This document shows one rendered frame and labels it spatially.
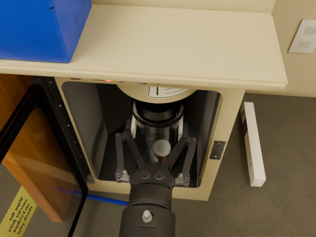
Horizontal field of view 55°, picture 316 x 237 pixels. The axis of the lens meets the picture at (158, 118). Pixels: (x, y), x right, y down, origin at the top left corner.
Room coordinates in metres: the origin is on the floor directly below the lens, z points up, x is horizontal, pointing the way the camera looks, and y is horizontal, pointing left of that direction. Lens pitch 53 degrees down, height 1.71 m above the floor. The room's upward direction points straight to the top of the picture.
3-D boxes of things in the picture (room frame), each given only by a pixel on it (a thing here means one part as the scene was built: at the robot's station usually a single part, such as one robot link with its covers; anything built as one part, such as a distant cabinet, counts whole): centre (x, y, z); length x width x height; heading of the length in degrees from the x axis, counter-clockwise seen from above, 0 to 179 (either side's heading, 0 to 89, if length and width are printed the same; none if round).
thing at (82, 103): (0.44, 0.02, 1.19); 0.26 x 0.24 x 0.35; 85
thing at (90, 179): (0.33, 0.17, 1.19); 0.03 x 0.02 x 0.39; 85
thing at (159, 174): (0.29, -0.03, 1.20); 0.11 x 0.01 x 0.04; 148
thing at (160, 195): (0.23, 0.01, 1.20); 0.09 x 0.08 x 0.07; 176
